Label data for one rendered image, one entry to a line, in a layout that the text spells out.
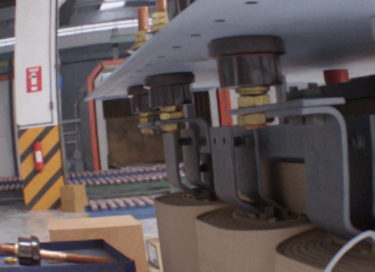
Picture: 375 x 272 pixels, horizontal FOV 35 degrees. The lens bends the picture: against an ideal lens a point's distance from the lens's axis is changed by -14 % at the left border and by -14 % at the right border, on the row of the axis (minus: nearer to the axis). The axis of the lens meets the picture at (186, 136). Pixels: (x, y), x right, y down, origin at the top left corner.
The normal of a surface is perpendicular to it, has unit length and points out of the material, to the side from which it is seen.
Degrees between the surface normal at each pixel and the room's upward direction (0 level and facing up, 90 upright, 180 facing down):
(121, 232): 90
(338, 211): 90
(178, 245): 90
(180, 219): 90
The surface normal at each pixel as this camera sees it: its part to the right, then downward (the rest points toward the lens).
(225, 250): -0.89, 0.09
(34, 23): 0.22, 0.00
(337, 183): -0.97, 0.10
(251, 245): -0.65, 0.07
